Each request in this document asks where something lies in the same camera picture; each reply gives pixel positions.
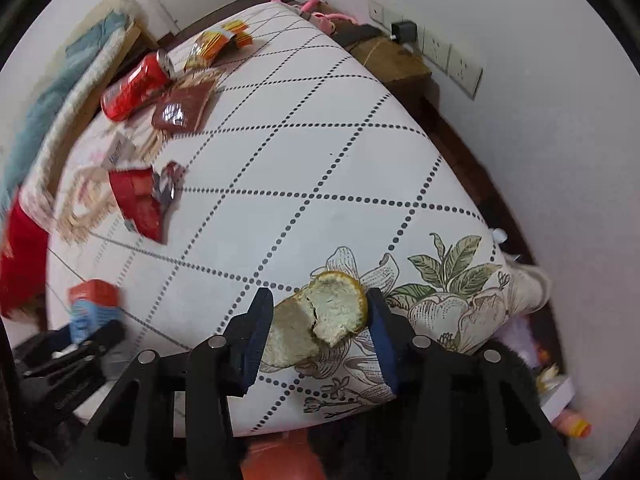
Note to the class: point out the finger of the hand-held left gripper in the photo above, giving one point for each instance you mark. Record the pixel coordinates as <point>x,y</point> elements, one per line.
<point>102,336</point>
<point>75,382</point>

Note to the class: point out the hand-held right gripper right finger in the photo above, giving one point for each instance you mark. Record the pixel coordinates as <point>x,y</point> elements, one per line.
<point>382,342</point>

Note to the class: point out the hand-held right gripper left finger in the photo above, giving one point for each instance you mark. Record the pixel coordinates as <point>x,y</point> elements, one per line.
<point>256,340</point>

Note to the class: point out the small red and blue box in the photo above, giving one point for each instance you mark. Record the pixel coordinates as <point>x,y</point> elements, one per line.
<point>91,305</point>

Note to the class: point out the orange peel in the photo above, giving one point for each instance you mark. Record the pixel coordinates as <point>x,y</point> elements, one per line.
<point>327,310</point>

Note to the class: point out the red cloth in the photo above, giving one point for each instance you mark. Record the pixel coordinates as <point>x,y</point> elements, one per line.
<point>20,260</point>

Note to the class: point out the red plastic stool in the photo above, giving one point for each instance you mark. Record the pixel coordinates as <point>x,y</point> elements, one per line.
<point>280,457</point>

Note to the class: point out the torn red wrapper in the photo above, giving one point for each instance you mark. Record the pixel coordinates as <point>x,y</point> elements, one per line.
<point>137,197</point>

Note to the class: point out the white flat box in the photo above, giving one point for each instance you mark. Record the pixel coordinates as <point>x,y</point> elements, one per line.
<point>557,395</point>

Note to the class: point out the white paper scrap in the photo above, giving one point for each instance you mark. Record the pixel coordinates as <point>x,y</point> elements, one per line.
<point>120,151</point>

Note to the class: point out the white dotted floral tablecloth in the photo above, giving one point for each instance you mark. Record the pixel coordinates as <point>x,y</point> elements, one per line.
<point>310,160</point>

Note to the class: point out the orange bottle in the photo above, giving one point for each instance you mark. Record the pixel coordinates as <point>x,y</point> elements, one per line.
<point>572,425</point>

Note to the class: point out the brown snack wrapper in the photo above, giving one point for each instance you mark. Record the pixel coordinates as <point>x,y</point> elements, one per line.
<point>181,106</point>

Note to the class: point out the blue and cream blanket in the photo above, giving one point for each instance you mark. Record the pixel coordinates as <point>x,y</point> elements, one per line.
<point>47,95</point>

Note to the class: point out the red soda can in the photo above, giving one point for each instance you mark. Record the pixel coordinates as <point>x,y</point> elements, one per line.
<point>134,87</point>

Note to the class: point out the yellow and orange snack wrapper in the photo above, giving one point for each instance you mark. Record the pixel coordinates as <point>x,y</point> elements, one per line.
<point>212,42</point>

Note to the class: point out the black plug adapter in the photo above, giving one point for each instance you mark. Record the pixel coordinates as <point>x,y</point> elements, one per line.
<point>404,31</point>

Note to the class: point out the pink plush toy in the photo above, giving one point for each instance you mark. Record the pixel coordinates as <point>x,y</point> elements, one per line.
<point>320,12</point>

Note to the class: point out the white wall socket strip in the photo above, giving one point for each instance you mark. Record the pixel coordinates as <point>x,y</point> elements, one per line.
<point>442,55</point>

